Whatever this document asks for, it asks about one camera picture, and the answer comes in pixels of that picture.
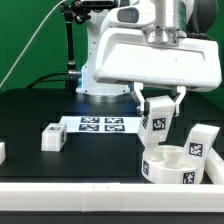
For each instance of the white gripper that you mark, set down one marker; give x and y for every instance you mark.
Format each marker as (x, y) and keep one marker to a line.
(159, 45)

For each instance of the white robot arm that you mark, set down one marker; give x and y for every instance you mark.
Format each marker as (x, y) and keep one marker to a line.
(150, 43)

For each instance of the white block at left edge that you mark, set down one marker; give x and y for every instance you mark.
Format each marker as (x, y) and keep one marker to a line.
(2, 152)

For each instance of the black camera stand pole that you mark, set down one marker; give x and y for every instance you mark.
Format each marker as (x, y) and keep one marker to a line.
(69, 43)

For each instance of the white round stool seat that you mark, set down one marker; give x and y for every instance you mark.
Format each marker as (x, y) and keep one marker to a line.
(170, 165)

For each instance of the white front fence rail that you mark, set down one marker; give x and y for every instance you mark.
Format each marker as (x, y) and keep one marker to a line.
(91, 197)

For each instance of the paper sheet with tags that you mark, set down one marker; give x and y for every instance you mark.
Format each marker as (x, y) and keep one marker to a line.
(98, 124)

